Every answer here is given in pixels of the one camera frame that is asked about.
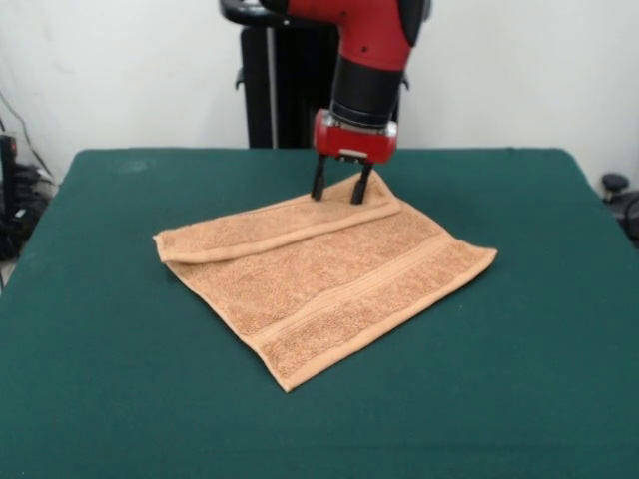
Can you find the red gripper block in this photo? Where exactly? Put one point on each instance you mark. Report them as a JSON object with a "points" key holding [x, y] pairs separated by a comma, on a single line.
{"points": [[352, 142]]}

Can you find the dark green table cloth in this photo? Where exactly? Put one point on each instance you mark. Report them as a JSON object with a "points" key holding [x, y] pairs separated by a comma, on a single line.
{"points": [[150, 399]]}

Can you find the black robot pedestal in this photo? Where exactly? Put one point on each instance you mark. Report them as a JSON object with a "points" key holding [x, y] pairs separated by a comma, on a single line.
{"points": [[294, 90]]}

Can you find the tan terry towel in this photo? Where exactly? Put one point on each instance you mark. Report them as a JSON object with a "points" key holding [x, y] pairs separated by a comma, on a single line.
{"points": [[329, 284]]}

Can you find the black electronics box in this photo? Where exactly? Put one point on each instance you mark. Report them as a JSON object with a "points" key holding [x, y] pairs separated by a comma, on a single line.
{"points": [[7, 164]]}

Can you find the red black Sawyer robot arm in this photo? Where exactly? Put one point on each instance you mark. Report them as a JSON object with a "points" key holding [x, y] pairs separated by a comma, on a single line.
{"points": [[369, 55]]}

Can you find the black office chair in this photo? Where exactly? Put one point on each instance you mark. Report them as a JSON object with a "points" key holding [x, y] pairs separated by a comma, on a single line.
{"points": [[624, 199]]}

